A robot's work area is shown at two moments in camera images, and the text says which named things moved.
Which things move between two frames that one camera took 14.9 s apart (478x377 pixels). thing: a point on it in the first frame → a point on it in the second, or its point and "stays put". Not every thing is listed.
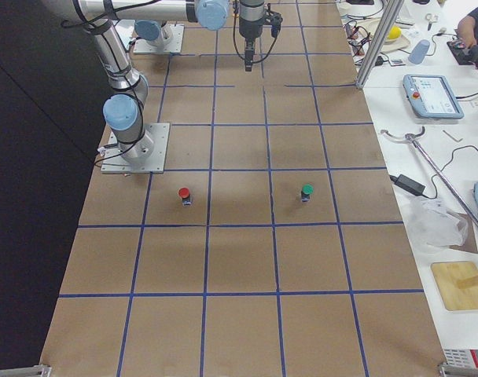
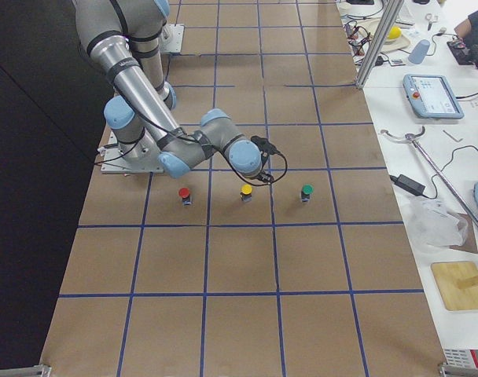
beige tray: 366,29 stays put
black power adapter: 408,184 stays put
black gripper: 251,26 → 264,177
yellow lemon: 394,33 stays put
